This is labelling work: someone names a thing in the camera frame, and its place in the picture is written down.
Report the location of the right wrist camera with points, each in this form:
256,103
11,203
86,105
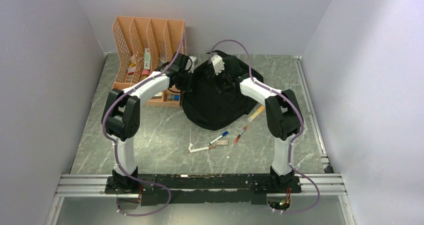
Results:
217,63

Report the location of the red white staples box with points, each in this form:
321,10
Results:
131,68

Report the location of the black student backpack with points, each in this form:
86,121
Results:
215,100

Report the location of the small brown eraser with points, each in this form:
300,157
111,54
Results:
222,143

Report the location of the red pen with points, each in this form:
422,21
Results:
239,136

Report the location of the white brown pen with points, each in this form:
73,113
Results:
196,150

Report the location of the pink crayon tube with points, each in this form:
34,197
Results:
144,74

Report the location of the blue white marker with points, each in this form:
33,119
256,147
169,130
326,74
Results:
218,138

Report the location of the aluminium frame rail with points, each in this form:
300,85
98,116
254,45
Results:
76,185

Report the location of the peach plastic desk organizer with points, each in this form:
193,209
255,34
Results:
132,35

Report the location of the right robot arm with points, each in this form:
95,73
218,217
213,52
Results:
283,117

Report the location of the yellow highlighter pen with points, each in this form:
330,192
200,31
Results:
255,114

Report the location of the blue cap item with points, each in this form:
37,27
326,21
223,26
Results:
173,97

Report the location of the teal stationery box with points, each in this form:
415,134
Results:
147,59

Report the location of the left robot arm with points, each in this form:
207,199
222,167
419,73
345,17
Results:
121,117

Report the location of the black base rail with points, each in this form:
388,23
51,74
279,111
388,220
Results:
197,197

